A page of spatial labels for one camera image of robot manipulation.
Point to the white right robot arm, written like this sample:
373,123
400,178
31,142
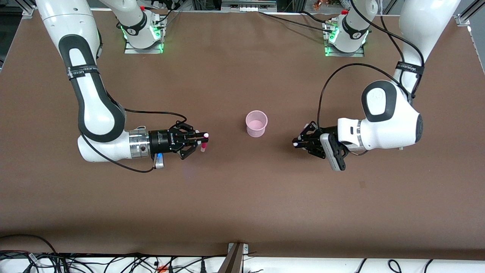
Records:
94,113

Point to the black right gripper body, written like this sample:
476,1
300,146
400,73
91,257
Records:
162,141

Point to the grey metal box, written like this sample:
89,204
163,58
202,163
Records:
248,4

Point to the metal base plate left arm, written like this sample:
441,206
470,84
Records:
344,54

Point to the pink pen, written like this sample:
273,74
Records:
204,146

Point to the metal base plate right arm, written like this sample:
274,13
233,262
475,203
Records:
144,50

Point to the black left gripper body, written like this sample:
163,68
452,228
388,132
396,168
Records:
314,138

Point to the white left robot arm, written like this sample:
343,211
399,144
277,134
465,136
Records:
390,129

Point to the pink plastic cup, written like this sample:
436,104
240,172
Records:
257,131

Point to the table support strut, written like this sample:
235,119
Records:
235,259

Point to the aluminium frame corner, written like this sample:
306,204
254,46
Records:
28,9
463,19

